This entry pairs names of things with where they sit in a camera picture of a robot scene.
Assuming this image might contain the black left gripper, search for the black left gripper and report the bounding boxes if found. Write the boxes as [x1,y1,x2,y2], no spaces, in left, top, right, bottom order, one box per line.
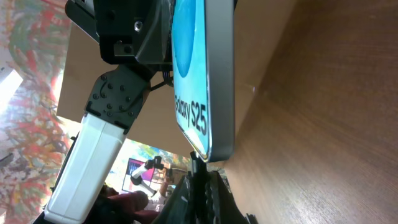
[65,0,174,65]

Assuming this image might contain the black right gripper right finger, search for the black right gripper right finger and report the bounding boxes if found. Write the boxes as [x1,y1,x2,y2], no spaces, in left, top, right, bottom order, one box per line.
[205,171,258,224]

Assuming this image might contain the brown cardboard board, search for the brown cardboard board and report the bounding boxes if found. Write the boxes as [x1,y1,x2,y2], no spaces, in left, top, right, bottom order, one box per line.
[57,0,295,156]

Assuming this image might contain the black USB charging cable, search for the black USB charging cable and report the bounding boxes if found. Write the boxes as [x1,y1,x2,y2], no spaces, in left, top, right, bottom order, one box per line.
[188,151,210,224]

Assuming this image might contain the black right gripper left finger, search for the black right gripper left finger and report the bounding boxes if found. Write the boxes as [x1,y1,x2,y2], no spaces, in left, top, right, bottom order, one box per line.
[152,176,195,224]

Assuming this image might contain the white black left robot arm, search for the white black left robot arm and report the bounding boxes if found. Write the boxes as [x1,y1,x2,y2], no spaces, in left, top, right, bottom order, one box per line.
[36,0,175,223]

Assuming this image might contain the person in red shirt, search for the person in red shirt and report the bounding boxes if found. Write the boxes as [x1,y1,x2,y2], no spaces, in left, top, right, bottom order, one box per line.
[85,179,169,224]

